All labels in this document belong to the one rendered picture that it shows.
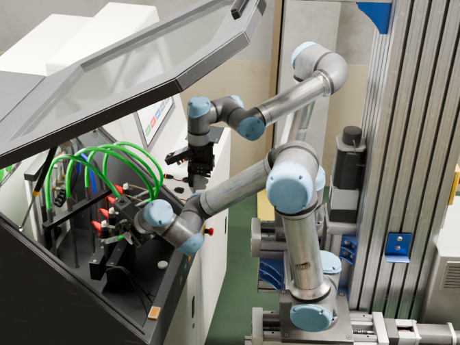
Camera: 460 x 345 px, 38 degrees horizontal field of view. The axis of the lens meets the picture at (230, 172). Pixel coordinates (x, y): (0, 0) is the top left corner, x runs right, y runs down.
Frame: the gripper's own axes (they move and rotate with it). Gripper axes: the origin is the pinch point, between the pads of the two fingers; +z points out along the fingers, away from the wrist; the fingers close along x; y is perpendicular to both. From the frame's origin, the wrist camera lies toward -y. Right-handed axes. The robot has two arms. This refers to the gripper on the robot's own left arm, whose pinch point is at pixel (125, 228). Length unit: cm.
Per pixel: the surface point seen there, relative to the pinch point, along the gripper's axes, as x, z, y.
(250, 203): 135, 184, 34
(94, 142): 20, 33, -34
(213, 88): 149, 158, -39
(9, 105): -3, 14, -57
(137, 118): 43, 38, -33
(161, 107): 63, 57, -34
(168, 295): 2.7, 14.6, 27.4
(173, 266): 12.9, 22.5, 21.3
